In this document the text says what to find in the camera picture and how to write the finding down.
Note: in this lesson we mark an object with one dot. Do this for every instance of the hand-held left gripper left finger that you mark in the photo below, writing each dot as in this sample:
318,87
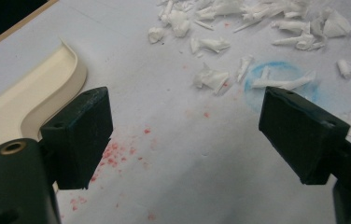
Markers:
77,140

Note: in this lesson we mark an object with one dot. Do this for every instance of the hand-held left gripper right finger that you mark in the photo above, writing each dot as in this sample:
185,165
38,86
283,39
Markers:
301,137

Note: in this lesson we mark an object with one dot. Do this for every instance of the cream plastic dustpan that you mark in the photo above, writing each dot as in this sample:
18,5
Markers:
24,93

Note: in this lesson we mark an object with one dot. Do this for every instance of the pile of white paper scraps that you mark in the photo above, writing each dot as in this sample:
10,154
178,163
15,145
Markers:
179,21

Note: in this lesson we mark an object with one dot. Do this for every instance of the white table cover sheet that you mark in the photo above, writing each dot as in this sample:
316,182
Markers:
179,155

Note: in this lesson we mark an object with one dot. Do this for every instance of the wooden table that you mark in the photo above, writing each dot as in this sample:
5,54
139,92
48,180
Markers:
15,27

